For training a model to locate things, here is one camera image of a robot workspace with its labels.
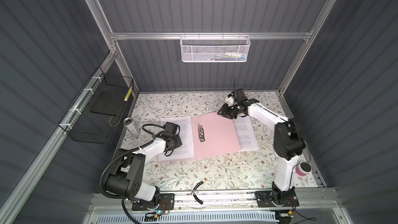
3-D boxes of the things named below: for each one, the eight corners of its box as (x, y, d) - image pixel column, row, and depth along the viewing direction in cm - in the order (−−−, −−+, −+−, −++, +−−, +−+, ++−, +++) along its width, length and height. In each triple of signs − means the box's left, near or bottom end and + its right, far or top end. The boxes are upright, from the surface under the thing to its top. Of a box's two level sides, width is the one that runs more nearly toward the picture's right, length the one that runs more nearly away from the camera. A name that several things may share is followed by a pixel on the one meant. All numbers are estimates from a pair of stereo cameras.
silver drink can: (132, 139, 97) (123, 127, 86) (131, 131, 101) (122, 118, 90) (141, 136, 99) (133, 124, 87) (140, 129, 102) (132, 116, 91)
